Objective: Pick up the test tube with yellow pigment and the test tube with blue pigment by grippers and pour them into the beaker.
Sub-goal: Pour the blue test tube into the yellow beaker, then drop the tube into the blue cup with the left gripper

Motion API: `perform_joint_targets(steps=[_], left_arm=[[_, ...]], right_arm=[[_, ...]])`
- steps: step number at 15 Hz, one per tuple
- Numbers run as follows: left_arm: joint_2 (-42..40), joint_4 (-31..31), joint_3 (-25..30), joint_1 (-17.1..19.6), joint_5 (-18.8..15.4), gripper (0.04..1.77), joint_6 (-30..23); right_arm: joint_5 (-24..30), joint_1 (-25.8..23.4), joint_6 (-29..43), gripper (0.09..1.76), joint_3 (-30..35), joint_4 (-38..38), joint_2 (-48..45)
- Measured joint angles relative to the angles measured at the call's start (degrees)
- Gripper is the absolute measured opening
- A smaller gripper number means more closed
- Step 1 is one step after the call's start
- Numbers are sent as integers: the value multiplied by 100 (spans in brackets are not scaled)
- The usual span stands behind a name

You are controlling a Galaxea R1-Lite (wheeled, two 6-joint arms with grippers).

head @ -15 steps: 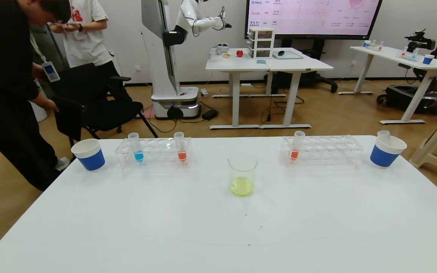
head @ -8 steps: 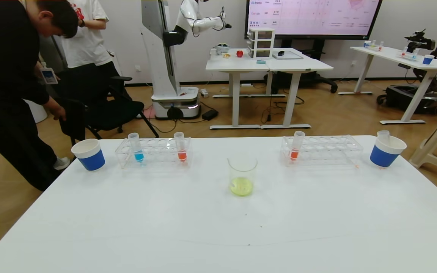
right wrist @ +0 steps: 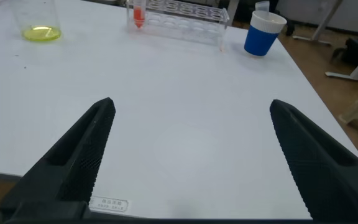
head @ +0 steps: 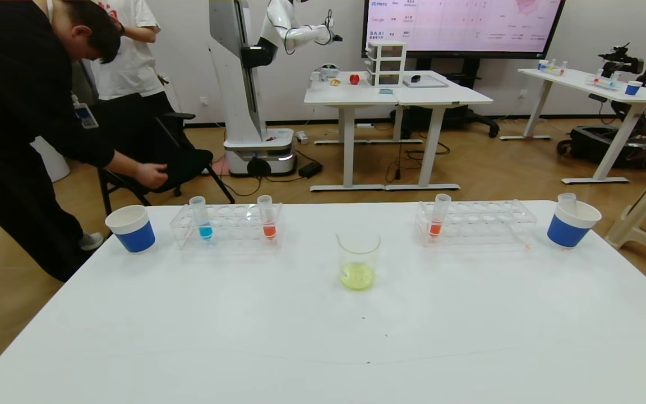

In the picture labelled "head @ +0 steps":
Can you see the blue pigment test tube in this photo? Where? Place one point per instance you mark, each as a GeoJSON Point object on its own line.
{"type": "Point", "coordinates": [204, 230]}

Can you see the orange pigment test tube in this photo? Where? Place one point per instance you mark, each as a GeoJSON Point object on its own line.
{"type": "Point", "coordinates": [268, 229]}
{"type": "Point", "coordinates": [435, 227]}

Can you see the clear glass beaker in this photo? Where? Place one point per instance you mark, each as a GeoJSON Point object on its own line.
{"type": "Point", "coordinates": [358, 275]}

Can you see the clear acrylic tube rack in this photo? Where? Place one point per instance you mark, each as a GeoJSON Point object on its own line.
{"type": "Point", "coordinates": [485, 224]}
{"type": "Point", "coordinates": [233, 227]}

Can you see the small tube rack with tubes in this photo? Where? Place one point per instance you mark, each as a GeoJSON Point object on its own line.
{"type": "Point", "coordinates": [553, 68]}
{"type": "Point", "coordinates": [604, 81]}

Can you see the black power adapter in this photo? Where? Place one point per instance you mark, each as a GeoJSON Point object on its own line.
{"type": "Point", "coordinates": [310, 170]}

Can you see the white power strip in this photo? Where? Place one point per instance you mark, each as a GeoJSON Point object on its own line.
{"type": "Point", "coordinates": [301, 137]}

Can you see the white standing desk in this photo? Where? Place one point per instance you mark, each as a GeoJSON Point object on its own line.
{"type": "Point", "coordinates": [345, 95]}
{"type": "Point", "coordinates": [446, 96]}

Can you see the small red round object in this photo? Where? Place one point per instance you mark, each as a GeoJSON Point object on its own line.
{"type": "Point", "coordinates": [354, 79]}

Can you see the white round gadget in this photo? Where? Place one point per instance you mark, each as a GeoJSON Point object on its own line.
{"type": "Point", "coordinates": [329, 71]}

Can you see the black office chair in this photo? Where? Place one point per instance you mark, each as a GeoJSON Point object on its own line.
{"type": "Point", "coordinates": [188, 163]}

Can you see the white humanoid robot on base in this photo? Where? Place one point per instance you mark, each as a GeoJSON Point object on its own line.
{"type": "Point", "coordinates": [239, 84]}

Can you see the white drawer organizer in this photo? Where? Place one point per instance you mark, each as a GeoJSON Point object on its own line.
{"type": "Point", "coordinates": [386, 62]}

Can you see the grey desk pad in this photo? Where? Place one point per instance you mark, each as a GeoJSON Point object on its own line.
{"type": "Point", "coordinates": [432, 83]}

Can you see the blue white paper cup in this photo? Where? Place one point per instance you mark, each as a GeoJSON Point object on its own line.
{"type": "Point", "coordinates": [567, 233]}
{"type": "Point", "coordinates": [135, 238]}

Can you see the large display on black stand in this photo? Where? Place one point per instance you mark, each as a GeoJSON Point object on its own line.
{"type": "Point", "coordinates": [463, 25]}

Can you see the person in dark clothes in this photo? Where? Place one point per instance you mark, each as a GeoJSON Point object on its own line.
{"type": "Point", "coordinates": [129, 62]}

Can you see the white waste bin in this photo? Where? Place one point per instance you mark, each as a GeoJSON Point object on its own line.
{"type": "Point", "coordinates": [54, 163]}

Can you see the black wheeled robot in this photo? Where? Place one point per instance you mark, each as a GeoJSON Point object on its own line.
{"type": "Point", "coordinates": [598, 146]}

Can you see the long white desk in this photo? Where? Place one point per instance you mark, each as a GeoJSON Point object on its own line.
{"type": "Point", "coordinates": [614, 95]}

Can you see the small blue white cup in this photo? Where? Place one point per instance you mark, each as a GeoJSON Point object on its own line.
{"type": "Point", "coordinates": [633, 88]}

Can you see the person in black clothes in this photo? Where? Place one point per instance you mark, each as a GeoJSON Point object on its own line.
{"type": "Point", "coordinates": [9, 84]}

